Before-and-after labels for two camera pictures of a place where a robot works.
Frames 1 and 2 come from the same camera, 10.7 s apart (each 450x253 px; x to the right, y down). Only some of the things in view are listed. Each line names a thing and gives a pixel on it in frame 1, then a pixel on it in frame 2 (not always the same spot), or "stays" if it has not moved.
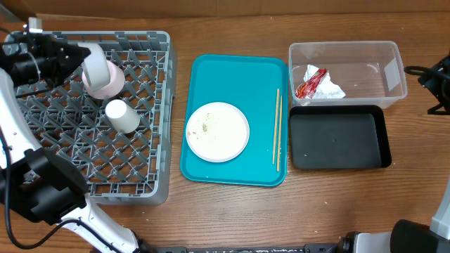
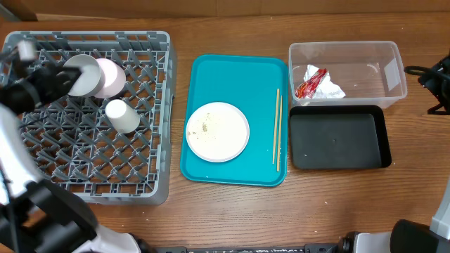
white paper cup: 124,119 stays
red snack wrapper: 309,88 stays
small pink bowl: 114,86 stays
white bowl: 95,66 to 88,81
